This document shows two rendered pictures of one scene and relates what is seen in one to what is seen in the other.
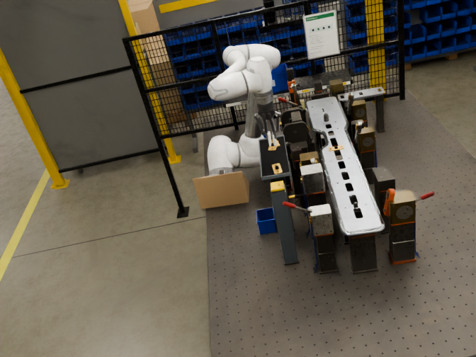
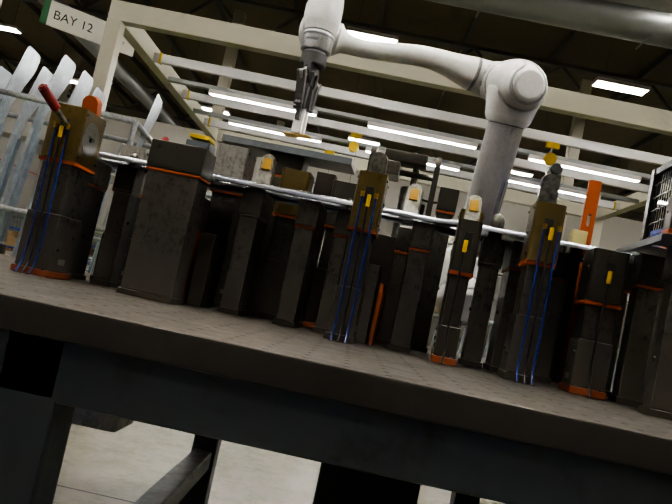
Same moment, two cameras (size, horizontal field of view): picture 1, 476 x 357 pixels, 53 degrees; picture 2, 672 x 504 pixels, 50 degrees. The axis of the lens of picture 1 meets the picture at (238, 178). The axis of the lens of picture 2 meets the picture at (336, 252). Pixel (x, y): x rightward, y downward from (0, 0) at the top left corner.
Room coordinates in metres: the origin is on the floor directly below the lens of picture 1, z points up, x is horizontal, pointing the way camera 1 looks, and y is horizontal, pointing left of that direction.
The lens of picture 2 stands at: (2.21, -2.20, 0.77)
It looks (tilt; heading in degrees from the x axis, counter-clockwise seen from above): 4 degrees up; 89
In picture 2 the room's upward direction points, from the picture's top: 12 degrees clockwise
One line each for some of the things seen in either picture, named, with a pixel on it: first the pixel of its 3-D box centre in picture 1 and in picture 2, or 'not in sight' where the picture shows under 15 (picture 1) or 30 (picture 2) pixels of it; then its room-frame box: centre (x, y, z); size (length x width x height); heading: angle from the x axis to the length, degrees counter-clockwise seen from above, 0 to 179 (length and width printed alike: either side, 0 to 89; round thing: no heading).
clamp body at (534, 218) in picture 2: (361, 127); (532, 293); (2.62, -0.83, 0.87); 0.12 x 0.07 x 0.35; 82
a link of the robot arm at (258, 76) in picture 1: (256, 74); (324, 10); (2.06, -0.19, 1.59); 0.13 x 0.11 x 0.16; 98
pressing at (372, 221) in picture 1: (338, 150); (339, 205); (2.22, -0.57, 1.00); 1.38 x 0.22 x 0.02; 172
